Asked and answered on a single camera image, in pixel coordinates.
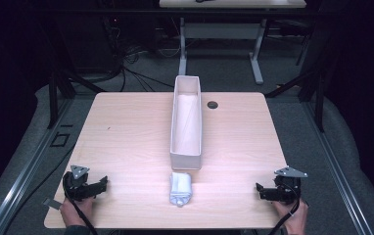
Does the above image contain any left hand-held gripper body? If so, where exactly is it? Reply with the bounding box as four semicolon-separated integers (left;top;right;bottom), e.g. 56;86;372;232
62;164;91;202

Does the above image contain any small white plastic object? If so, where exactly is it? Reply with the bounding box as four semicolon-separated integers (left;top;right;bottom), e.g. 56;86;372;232
168;171;194;209

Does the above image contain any white desk with metal legs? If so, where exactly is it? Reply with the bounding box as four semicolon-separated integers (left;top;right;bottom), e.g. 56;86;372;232
159;0;307;86

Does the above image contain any bundle of black floor cables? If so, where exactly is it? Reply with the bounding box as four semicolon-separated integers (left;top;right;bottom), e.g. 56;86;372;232
102;16;176;94

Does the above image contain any black metal stand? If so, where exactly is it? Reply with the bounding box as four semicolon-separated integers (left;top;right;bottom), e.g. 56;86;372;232
264;28;336;133
43;19;106;130

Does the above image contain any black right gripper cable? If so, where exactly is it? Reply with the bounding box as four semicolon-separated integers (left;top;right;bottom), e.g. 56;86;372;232
267;181;302;235

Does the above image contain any aluminium floor rail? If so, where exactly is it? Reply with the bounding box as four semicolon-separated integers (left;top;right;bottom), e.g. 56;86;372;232
304;101;373;235
0;97;73;235

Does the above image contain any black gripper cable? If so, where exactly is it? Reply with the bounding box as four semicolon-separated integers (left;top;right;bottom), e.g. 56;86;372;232
267;181;302;235
62;172;99;235

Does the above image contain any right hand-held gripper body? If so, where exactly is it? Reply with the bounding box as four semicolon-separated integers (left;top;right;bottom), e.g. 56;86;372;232
267;165;308;206

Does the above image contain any long white fabric storage box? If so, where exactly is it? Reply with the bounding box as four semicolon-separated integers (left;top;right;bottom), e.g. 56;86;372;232
169;74;204;171

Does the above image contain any small grey flat tag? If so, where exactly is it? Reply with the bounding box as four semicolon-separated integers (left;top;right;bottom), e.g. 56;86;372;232
42;197;63;211

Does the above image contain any person's left hand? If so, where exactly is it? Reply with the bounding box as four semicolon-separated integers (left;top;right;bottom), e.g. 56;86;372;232
59;195;95;227

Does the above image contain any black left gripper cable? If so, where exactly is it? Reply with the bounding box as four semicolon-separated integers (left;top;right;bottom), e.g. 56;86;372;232
62;172;99;235

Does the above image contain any person's right hand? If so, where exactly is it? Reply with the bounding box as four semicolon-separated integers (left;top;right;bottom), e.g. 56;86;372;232
272;198;309;235

